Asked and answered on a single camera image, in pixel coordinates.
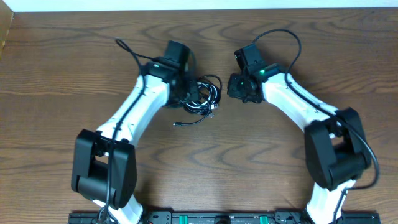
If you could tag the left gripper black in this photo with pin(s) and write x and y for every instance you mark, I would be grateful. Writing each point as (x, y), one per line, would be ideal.
(196, 93)

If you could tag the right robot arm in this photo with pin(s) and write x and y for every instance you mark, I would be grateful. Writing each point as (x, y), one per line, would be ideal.
(336, 154)

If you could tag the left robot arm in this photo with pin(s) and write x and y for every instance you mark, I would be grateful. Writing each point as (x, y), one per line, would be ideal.
(104, 164)

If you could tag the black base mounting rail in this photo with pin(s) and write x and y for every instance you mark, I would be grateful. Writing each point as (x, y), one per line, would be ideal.
(285, 217)

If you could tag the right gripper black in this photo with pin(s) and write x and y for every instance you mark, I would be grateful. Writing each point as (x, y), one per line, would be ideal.
(232, 89)

